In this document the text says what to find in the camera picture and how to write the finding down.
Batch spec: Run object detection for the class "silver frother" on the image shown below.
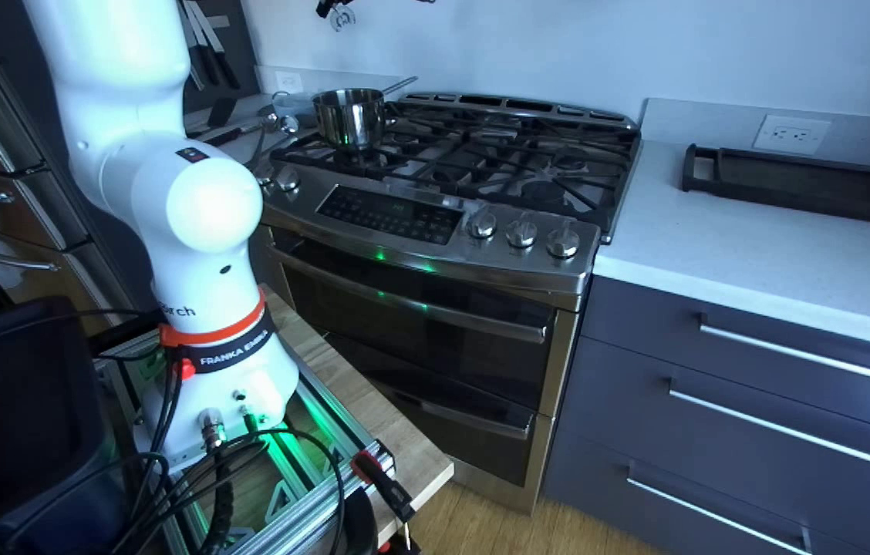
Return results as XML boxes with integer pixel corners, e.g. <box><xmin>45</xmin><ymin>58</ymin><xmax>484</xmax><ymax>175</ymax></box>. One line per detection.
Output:
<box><xmin>312</xmin><ymin>0</ymin><xmax>358</xmax><ymax>31</ymax></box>

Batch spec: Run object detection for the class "silver steel pot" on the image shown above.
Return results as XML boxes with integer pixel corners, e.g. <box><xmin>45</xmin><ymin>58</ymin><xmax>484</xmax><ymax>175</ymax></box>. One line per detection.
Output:
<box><xmin>309</xmin><ymin>74</ymin><xmax>421</xmax><ymax>154</ymax></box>

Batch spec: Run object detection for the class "stainless steel gas range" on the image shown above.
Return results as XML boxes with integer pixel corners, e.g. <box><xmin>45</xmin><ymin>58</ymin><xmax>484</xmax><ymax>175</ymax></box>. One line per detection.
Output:
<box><xmin>248</xmin><ymin>91</ymin><xmax>646</xmax><ymax>518</ymax></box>

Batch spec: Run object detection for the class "black cast iron grate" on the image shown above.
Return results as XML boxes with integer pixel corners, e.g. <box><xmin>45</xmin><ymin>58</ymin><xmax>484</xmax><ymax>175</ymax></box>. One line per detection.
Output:
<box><xmin>271</xmin><ymin>92</ymin><xmax>643</xmax><ymax>237</ymax></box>

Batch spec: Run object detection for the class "wooden mounting board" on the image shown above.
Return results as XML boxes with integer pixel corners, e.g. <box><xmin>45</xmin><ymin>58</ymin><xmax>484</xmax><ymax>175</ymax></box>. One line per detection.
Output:
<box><xmin>259</xmin><ymin>289</ymin><xmax>456</xmax><ymax>549</ymax></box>

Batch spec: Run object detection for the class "red and black clamp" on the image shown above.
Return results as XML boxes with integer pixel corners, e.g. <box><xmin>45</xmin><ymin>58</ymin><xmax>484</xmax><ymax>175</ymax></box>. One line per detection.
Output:
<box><xmin>351</xmin><ymin>448</ymin><xmax>424</xmax><ymax>555</ymax></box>

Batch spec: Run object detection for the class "black rectangular tray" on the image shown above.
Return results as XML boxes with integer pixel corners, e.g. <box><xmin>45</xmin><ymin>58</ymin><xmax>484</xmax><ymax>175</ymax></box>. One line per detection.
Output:
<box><xmin>680</xmin><ymin>143</ymin><xmax>870</xmax><ymax>233</ymax></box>

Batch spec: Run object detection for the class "black bin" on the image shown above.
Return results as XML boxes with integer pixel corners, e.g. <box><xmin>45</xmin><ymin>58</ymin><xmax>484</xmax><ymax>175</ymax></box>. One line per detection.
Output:
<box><xmin>0</xmin><ymin>296</ymin><xmax>136</xmax><ymax>555</ymax></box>

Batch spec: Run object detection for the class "long steel oven door handle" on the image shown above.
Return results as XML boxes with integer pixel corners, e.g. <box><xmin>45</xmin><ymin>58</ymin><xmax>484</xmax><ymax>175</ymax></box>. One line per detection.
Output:
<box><xmin>275</xmin><ymin>246</ymin><xmax>553</xmax><ymax>348</ymax></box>

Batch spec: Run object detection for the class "short steel oven drawer handle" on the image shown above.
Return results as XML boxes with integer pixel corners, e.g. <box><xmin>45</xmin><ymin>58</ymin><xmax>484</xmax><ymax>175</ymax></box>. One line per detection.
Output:
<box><xmin>377</xmin><ymin>379</ymin><xmax>544</xmax><ymax>441</ymax></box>

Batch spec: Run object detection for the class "thin black looped cable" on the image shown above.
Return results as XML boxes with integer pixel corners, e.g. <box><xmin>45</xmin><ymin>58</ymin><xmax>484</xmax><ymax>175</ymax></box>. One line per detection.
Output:
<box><xmin>221</xmin><ymin>426</ymin><xmax>351</xmax><ymax>555</ymax></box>

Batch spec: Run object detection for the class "aluminium profile frame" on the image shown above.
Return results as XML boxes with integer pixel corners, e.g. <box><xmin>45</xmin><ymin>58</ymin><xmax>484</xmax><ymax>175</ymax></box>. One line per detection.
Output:
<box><xmin>144</xmin><ymin>379</ymin><xmax>400</xmax><ymax>555</ymax></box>

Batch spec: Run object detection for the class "black cable bundle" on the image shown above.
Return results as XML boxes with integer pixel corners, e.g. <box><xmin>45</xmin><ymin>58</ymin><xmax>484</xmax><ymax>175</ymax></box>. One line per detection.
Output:
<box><xmin>91</xmin><ymin>306</ymin><xmax>190</xmax><ymax>555</ymax></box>

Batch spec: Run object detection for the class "thick black base cable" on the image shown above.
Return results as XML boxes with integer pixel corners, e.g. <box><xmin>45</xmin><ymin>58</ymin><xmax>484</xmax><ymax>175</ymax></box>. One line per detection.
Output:
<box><xmin>196</xmin><ymin>411</ymin><xmax>243</xmax><ymax>555</ymax></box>

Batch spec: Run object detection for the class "dark wall knife rack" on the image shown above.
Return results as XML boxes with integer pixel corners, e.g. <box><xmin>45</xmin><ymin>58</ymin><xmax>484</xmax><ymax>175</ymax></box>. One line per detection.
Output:
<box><xmin>180</xmin><ymin>0</ymin><xmax>261</xmax><ymax>116</ymax></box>

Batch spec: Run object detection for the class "silver drawer handle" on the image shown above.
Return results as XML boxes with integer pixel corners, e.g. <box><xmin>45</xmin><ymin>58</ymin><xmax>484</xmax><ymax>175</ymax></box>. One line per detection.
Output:
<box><xmin>664</xmin><ymin>387</ymin><xmax>870</xmax><ymax>482</ymax></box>
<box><xmin>696</xmin><ymin>320</ymin><xmax>870</xmax><ymax>397</ymax></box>
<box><xmin>624</xmin><ymin>473</ymin><xmax>819</xmax><ymax>555</ymax></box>

